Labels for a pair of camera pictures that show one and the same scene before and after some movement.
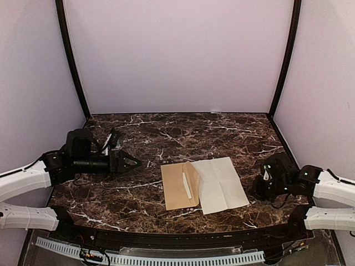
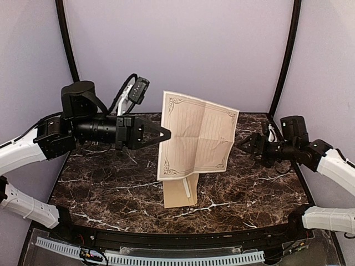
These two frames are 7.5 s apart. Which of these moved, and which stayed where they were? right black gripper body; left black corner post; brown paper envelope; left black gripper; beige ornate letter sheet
Moved: left black gripper; right black gripper body
Stayed: brown paper envelope; left black corner post; beige ornate letter sheet
